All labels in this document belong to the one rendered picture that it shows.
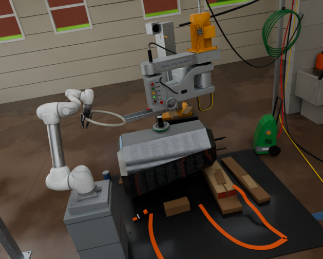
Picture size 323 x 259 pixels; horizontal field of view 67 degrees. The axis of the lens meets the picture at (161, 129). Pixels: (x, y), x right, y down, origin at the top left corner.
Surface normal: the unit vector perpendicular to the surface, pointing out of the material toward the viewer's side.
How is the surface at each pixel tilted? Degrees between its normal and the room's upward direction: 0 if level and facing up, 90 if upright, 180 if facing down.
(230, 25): 90
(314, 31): 90
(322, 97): 90
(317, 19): 90
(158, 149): 45
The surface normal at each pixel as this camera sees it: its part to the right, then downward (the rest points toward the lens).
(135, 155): 0.05, -0.33
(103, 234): 0.14, 0.43
